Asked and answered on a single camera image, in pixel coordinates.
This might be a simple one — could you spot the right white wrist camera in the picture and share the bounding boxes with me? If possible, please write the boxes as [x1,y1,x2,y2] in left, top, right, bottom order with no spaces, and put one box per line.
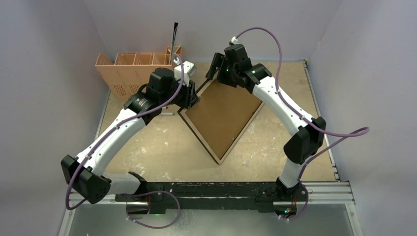
[229,36,239,46]

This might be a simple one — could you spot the black flat strip in rack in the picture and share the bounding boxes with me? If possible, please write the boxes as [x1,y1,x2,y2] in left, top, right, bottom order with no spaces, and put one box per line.
[170,22,179,60]

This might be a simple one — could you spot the orange perforated organizer rack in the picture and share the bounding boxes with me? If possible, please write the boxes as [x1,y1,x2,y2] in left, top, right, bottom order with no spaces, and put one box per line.
[95,46,174,102]

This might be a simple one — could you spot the wooden picture frame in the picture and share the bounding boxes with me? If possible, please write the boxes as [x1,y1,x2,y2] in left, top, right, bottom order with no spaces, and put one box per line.
[177,78,265,166]

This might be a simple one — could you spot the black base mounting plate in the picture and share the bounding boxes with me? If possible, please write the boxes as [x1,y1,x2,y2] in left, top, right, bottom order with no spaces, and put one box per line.
[115,181,307,215]

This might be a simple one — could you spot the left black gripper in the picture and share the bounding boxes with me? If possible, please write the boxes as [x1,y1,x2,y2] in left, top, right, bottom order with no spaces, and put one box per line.
[160,75,199,109]

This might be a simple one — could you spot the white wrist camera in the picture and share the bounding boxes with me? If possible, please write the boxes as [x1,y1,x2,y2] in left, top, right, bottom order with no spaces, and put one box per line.
[229,36,239,46]
[173,59,197,86]

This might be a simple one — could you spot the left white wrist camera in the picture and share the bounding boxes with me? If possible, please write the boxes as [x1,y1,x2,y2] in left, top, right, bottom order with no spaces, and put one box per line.
[173,59,197,86]

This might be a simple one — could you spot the aluminium rail frame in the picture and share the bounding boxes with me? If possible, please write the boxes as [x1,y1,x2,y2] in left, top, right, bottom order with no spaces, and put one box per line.
[59,60,364,236]

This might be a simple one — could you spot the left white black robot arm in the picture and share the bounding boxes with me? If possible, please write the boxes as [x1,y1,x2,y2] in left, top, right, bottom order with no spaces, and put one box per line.
[60,62,199,209]

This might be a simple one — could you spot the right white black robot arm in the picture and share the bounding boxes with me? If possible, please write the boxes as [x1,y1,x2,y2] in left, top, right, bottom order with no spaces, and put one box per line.
[206,44,327,200]

